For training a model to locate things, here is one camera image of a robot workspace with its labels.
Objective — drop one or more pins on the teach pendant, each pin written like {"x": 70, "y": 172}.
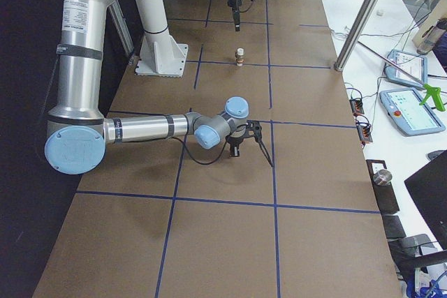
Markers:
{"x": 410, "y": 117}
{"x": 414, "y": 64}

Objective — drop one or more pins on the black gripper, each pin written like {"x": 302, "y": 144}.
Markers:
{"x": 232, "y": 1}
{"x": 233, "y": 141}

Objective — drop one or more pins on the white brass PPR valve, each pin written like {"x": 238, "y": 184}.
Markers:
{"x": 239, "y": 56}

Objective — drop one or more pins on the black box with steel cylinder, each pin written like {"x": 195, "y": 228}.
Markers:
{"x": 381, "y": 183}

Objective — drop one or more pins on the teach pendant near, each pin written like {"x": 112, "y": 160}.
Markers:
{"x": 410, "y": 117}

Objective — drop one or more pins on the black connector block left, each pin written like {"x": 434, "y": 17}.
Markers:
{"x": 356, "y": 106}

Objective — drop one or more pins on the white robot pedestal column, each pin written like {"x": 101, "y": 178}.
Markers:
{"x": 160, "y": 54}

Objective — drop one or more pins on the aluminium frame post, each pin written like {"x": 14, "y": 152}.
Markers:
{"x": 359, "y": 23}

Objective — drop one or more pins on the black connector block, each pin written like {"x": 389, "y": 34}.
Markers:
{"x": 356, "y": 106}
{"x": 364, "y": 130}

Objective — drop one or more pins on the green handled reacher grabber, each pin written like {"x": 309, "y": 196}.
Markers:
{"x": 431, "y": 92}

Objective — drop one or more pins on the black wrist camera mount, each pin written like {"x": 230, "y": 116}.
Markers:
{"x": 254, "y": 130}

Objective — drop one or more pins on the black connector block right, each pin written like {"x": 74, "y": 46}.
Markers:
{"x": 364, "y": 130}

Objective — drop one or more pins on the teach pendant far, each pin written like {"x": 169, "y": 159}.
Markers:
{"x": 414, "y": 64}

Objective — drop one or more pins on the black laptop lid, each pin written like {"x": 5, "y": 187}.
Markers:
{"x": 427, "y": 188}

